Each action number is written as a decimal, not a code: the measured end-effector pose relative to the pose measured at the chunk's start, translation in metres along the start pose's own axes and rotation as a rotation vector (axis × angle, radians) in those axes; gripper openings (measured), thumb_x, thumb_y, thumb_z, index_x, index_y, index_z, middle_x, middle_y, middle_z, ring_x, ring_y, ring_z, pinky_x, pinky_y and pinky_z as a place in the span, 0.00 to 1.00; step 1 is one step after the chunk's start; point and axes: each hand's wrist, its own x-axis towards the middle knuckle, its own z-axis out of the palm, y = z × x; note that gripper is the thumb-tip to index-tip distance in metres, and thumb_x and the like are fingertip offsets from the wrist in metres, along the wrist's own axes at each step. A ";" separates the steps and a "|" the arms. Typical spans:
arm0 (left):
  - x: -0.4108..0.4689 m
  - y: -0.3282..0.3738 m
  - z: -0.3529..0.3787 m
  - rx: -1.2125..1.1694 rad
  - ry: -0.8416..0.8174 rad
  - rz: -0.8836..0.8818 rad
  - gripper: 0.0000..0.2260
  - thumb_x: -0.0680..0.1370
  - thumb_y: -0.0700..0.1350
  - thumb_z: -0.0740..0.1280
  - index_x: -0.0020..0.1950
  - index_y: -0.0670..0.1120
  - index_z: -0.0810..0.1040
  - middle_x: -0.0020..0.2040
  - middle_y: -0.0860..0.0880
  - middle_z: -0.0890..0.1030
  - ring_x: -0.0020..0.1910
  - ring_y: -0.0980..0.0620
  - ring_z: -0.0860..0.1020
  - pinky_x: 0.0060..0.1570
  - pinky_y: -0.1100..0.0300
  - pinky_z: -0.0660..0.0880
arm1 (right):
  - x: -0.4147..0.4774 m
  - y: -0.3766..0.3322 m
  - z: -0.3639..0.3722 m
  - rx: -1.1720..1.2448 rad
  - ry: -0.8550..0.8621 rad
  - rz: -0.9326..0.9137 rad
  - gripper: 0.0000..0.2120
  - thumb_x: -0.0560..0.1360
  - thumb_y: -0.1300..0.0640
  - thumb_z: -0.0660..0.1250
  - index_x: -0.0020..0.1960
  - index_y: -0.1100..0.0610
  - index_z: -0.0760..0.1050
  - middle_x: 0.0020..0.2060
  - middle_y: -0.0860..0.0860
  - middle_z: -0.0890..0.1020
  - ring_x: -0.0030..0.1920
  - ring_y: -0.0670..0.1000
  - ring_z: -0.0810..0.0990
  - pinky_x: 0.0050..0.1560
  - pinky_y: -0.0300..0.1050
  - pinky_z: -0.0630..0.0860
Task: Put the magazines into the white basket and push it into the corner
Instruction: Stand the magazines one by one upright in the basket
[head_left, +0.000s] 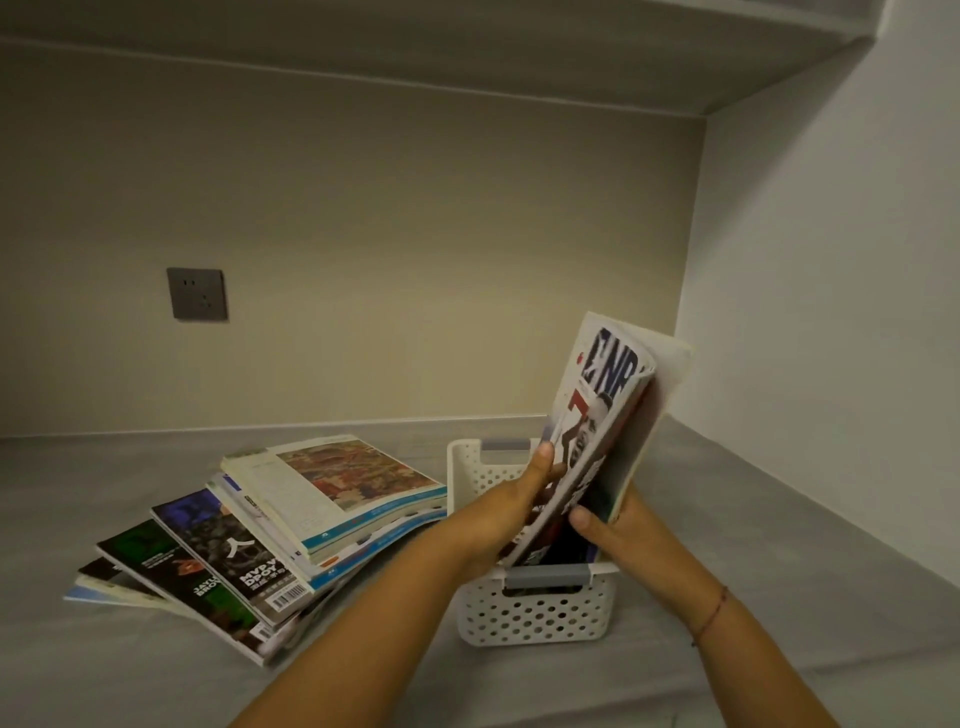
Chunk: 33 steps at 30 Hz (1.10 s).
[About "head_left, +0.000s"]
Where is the person's left hand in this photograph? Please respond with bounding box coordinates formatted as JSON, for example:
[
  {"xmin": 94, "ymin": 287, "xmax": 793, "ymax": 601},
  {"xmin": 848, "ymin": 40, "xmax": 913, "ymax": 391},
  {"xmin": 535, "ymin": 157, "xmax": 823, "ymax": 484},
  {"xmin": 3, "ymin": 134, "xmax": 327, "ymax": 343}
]
[{"xmin": 442, "ymin": 441, "xmax": 567, "ymax": 580}]

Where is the person's right hand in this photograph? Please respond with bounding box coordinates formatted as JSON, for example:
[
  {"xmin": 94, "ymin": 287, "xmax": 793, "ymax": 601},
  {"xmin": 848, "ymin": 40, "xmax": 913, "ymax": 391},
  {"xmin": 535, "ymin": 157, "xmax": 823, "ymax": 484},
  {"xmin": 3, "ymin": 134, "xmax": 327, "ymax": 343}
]
[{"xmin": 567, "ymin": 486, "xmax": 678, "ymax": 580}]

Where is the sports cover magazine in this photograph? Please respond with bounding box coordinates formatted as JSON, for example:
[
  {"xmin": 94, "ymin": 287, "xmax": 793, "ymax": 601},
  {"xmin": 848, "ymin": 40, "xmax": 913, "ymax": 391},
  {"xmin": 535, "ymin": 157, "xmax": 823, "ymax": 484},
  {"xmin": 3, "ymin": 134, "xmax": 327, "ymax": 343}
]
[{"xmin": 498, "ymin": 310, "xmax": 669, "ymax": 571}]

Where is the thin white-backed magazine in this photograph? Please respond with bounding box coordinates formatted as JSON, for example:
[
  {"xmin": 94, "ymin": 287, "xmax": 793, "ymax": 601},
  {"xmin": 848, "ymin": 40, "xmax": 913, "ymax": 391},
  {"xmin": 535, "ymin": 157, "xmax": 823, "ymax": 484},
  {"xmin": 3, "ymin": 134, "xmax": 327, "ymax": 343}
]
[{"xmin": 606, "ymin": 324, "xmax": 696, "ymax": 526}]

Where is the person's right forearm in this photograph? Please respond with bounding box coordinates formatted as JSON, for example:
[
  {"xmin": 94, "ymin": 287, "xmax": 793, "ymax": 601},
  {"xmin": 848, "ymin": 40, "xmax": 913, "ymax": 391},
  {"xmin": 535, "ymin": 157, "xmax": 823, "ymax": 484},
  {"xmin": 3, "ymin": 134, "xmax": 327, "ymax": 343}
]
[{"xmin": 611, "ymin": 553, "xmax": 840, "ymax": 728}]

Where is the person's left forearm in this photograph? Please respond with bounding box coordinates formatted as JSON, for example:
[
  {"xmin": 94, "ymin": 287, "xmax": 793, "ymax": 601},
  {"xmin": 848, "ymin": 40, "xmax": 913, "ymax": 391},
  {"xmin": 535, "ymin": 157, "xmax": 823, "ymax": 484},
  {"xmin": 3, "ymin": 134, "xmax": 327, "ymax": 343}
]
[{"xmin": 231, "ymin": 525, "xmax": 490, "ymax": 728}]

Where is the white perforated plastic basket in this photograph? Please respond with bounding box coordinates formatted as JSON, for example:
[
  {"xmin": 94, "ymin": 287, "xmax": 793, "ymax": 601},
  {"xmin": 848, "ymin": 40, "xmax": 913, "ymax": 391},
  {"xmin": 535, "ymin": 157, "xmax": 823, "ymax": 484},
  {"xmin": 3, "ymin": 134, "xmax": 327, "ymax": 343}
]
[{"xmin": 446, "ymin": 438, "xmax": 622, "ymax": 649}]

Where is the pile of magazines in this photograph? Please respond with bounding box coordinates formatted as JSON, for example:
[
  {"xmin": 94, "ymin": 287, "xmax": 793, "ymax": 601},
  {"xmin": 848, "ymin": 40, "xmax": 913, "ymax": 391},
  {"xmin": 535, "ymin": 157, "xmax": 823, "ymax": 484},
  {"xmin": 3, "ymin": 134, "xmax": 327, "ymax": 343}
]
[{"xmin": 63, "ymin": 432, "xmax": 450, "ymax": 667}]

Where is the grey overhead shelf board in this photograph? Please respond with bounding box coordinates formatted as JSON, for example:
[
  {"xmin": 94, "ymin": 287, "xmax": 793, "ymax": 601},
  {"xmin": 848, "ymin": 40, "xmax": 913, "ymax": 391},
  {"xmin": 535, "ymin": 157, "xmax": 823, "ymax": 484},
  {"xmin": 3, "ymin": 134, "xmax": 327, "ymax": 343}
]
[{"xmin": 0, "ymin": 0, "xmax": 892, "ymax": 118}]

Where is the red string bracelet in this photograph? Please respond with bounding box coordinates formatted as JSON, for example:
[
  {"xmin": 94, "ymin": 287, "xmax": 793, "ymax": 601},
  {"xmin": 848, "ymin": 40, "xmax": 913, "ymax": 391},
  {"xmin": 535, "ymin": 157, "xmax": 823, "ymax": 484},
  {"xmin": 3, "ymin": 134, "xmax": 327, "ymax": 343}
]
[{"xmin": 691, "ymin": 585, "xmax": 731, "ymax": 648}]

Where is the grey wall socket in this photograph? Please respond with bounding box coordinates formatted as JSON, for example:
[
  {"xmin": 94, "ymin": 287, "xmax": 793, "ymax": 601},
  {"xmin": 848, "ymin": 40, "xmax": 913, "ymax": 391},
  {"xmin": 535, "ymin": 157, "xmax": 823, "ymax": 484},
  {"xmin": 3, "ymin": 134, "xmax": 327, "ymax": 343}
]
[{"xmin": 165, "ymin": 267, "xmax": 229, "ymax": 323}]

